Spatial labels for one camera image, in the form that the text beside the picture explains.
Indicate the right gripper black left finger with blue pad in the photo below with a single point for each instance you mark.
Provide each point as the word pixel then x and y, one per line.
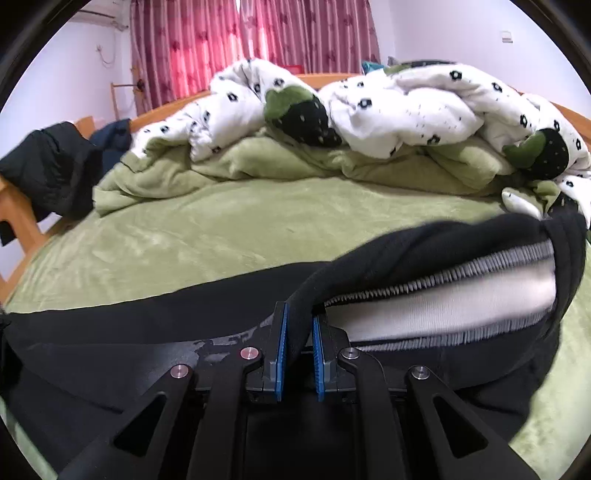
pixel 190 423

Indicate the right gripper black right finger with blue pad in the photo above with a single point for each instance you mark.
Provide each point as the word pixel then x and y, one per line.
pixel 421 431

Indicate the black pants white side stripe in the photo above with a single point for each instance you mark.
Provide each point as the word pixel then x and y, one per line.
pixel 480 305

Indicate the green fleece bed sheet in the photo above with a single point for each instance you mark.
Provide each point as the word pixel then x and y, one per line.
pixel 240 226

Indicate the green fleece blanket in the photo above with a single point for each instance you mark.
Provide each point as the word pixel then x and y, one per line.
pixel 162 169

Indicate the black jacket on footboard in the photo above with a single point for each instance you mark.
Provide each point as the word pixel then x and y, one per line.
pixel 56 168

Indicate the dark blue garment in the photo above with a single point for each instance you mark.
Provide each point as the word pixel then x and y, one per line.
pixel 113 141

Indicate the white black-flower duvet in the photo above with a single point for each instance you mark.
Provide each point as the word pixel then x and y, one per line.
pixel 420 104

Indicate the red pink curtain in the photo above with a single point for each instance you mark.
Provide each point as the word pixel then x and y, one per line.
pixel 177 46

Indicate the white air conditioner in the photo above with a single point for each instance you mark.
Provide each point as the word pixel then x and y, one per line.
pixel 111 13

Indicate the wooden bed frame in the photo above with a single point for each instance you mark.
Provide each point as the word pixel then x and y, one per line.
pixel 17 211

